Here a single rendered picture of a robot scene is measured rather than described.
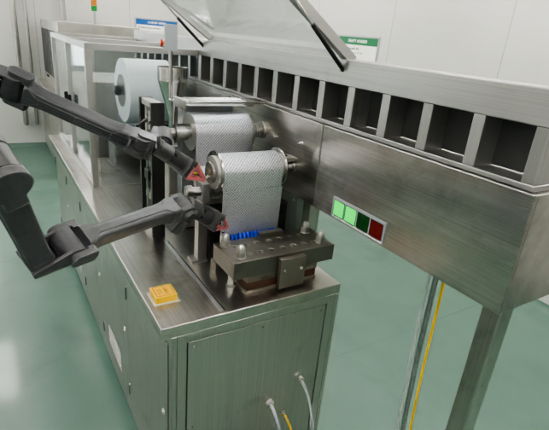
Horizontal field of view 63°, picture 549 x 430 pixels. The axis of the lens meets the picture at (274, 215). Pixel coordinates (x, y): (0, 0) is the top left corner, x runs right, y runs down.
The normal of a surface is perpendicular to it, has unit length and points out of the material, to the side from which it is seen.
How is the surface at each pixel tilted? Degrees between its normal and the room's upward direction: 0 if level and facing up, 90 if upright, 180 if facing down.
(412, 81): 90
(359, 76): 90
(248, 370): 90
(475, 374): 90
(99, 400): 0
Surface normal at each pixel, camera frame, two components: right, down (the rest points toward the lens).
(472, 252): -0.85, 0.12
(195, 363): 0.52, 0.36
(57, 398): 0.08, -0.92
